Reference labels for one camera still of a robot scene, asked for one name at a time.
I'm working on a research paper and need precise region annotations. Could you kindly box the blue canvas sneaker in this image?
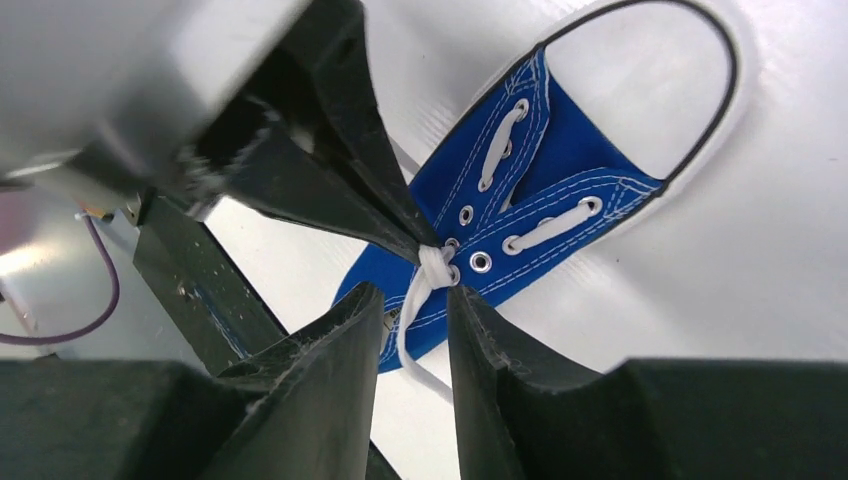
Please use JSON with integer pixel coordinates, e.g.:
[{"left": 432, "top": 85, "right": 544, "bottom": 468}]
[{"left": 331, "top": 0, "right": 760, "bottom": 376}]

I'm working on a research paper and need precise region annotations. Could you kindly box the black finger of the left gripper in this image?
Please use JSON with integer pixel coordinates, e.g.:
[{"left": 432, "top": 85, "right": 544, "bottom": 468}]
[{"left": 192, "top": 1, "right": 438, "bottom": 262}]

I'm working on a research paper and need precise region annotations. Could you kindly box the white shoelace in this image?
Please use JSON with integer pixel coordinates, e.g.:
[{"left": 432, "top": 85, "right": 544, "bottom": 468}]
[{"left": 396, "top": 99, "right": 602, "bottom": 404}]

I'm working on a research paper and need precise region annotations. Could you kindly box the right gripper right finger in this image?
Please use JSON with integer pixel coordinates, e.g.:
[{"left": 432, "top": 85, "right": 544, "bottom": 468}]
[{"left": 447, "top": 287, "right": 847, "bottom": 479}]

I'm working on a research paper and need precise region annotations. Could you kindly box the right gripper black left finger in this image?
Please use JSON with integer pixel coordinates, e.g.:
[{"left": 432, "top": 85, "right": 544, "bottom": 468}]
[{"left": 1, "top": 283, "right": 384, "bottom": 479}]

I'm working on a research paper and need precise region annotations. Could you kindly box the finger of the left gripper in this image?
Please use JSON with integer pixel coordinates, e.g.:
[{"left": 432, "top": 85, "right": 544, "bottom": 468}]
[{"left": 133, "top": 195, "right": 287, "bottom": 375}]

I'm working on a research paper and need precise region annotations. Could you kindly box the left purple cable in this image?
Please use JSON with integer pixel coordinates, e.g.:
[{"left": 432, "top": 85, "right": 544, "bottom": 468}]
[{"left": 0, "top": 213, "right": 122, "bottom": 347}]

